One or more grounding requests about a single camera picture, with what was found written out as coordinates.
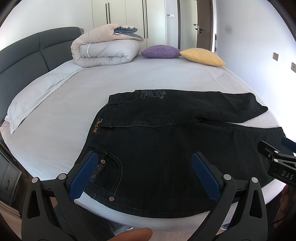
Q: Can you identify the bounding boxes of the black denim pants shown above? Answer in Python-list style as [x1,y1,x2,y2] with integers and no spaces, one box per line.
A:
[81,89,290,218]

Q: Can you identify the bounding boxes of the right hand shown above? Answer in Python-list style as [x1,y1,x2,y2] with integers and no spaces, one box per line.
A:
[277,185,295,219]

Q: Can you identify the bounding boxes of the left hand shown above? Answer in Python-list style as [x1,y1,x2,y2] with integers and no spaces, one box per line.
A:
[109,228,153,241]

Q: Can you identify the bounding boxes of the bedside cabinet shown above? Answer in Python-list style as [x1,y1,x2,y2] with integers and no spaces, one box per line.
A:
[1,148,22,206]

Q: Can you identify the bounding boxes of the yellow cushion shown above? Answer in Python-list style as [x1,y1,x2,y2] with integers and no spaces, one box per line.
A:
[180,48,226,67]

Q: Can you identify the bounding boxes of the white pillow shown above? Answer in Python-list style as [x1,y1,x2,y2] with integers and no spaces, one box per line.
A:
[4,60,83,133]

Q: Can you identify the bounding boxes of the purple cushion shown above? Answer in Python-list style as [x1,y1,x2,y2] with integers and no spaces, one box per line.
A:
[141,45,180,59]

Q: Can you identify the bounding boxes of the brown door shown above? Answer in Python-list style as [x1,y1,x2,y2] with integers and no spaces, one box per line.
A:
[197,0,213,51]

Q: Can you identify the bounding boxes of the dark grey headboard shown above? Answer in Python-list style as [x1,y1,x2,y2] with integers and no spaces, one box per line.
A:
[0,27,82,123]

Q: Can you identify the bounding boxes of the folded beige white duvet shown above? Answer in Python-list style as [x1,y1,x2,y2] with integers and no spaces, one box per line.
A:
[71,24,144,68]

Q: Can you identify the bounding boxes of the cream wardrobe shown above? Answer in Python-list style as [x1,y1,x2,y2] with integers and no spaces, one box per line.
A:
[92,0,167,50]

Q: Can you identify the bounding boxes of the folded blue jeans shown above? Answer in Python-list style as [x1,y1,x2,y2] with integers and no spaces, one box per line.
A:
[114,27,142,40]

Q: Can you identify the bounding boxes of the wall socket plate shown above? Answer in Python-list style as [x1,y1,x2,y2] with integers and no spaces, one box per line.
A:
[291,62,296,73]

